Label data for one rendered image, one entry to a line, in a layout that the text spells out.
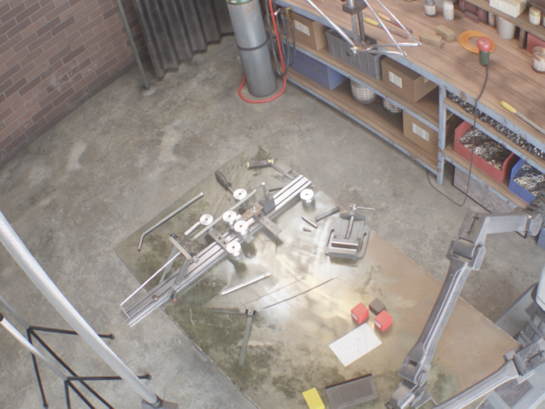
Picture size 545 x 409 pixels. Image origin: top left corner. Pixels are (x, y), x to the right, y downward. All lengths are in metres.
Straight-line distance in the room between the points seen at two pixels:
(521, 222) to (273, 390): 0.98
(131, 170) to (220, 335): 2.13
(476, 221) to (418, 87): 1.77
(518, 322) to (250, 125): 2.29
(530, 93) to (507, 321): 1.16
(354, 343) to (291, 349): 0.21
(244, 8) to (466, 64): 1.48
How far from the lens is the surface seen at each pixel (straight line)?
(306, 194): 2.29
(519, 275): 3.20
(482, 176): 3.19
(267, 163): 2.47
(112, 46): 4.75
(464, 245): 1.60
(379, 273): 2.11
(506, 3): 3.21
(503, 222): 1.73
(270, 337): 2.02
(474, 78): 2.98
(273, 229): 2.21
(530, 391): 2.63
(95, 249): 3.67
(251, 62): 3.98
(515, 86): 2.99
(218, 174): 2.46
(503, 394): 2.60
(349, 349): 1.96
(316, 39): 3.69
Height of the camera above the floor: 2.66
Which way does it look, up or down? 48 degrees down
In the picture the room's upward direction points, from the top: 14 degrees counter-clockwise
